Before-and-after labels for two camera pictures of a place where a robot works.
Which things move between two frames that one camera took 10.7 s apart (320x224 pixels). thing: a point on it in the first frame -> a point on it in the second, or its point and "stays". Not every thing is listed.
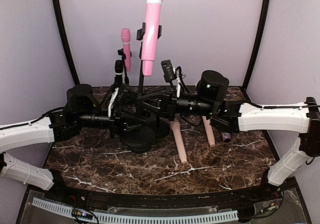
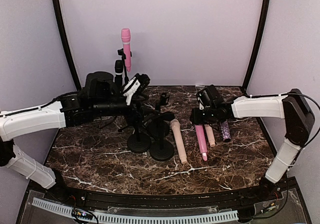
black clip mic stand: (141, 138) -> (162, 150)
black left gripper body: (114, 125) -> (130, 117)
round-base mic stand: (121, 52) stays
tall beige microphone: (176, 125) stays
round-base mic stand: (161, 128) stays
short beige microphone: (209, 131) stays
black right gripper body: (170, 108) -> (209, 116)
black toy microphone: (118, 70) stays
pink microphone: (126, 36) stays
